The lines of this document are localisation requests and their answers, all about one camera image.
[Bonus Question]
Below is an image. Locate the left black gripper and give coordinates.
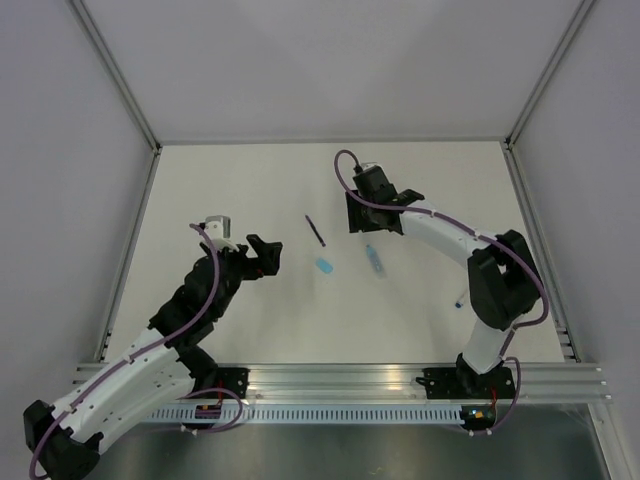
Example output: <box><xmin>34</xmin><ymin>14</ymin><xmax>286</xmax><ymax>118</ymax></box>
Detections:
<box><xmin>201</xmin><ymin>234</ymin><xmax>282</xmax><ymax>319</ymax></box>

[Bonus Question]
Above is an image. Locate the purple pen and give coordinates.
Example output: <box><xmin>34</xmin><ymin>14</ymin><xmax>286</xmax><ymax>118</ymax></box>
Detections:
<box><xmin>304</xmin><ymin>214</ymin><xmax>326</xmax><ymax>248</ymax></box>

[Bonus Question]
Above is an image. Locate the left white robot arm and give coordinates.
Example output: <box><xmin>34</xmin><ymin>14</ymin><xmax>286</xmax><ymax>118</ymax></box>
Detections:
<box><xmin>23</xmin><ymin>234</ymin><xmax>283</xmax><ymax>479</ymax></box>

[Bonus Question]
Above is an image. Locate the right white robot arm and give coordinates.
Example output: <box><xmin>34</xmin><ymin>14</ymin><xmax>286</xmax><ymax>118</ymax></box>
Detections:
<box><xmin>345</xmin><ymin>164</ymin><xmax>543</xmax><ymax>398</ymax></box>

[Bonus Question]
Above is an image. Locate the light blue highlighter cap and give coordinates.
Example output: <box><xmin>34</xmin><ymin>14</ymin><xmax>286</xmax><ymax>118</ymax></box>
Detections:
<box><xmin>315</xmin><ymin>257</ymin><xmax>334</xmax><ymax>274</ymax></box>

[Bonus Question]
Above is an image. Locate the light blue highlighter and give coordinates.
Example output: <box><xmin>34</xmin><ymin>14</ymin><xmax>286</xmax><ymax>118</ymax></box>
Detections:
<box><xmin>365</xmin><ymin>244</ymin><xmax>386</xmax><ymax>278</ymax></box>

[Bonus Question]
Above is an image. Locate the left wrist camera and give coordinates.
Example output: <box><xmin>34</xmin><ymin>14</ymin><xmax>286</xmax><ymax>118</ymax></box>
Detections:
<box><xmin>199</xmin><ymin>215</ymin><xmax>238</xmax><ymax>251</ymax></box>

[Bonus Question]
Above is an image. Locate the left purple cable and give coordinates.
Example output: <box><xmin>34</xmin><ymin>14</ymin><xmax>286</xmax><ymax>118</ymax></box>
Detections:
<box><xmin>28</xmin><ymin>223</ymin><xmax>225</xmax><ymax>467</ymax></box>

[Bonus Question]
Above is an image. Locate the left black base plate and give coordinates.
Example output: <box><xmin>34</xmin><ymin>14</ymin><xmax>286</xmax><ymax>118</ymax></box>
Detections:
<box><xmin>193</xmin><ymin>367</ymin><xmax>250</xmax><ymax>401</ymax></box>

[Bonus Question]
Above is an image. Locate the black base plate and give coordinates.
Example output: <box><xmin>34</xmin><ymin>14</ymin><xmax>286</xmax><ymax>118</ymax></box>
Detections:
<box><xmin>193</xmin><ymin>367</ymin><xmax>250</xmax><ymax>401</ymax></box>
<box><xmin>415</xmin><ymin>366</ymin><xmax>516</xmax><ymax>400</ymax></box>

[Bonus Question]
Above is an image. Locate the white slotted cable duct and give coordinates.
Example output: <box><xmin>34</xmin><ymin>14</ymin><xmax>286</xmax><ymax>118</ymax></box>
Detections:
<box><xmin>145</xmin><ymin>402</ymin><xmax>464</xmax><ymax>425</ymax></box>

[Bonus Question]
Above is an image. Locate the aluminium front rail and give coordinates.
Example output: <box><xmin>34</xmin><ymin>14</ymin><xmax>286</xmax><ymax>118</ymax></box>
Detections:
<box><xmin>72</xmin><ymin>362</ymin><xmax>612</xmax><ymax>402</ymax></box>

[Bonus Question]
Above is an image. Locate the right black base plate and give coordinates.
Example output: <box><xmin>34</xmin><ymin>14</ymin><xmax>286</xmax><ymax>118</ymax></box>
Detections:
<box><xmin>415</xmin><ymin>366</ymin><xmax>516</xmax><ymax>400</ymax></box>

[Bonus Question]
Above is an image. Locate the right aluminium frame post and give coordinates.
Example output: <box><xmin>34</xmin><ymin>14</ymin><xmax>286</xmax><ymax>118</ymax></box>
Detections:
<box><xmin>503</xmin><ymin>0</ymin><xmax>599</xmax><ymax>150</ymax></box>

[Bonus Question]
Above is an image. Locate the aluminium frame post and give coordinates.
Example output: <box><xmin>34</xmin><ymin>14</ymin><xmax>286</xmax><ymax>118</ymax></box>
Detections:
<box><xmin>503</xmin><ymin>0</ymin><xmax>599</xmax><ymax>150</ymax></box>
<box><xmin>66</xmin><ymin>0</ymin><xmax>162</xmax><ymax>154</ymax></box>

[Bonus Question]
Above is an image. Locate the left aluminium frame post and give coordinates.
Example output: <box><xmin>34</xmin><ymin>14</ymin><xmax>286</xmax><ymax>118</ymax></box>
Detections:
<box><xmin>66</xmin><ymin>0</ymin><xmax>162</xmax><ymax>154</ymax></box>

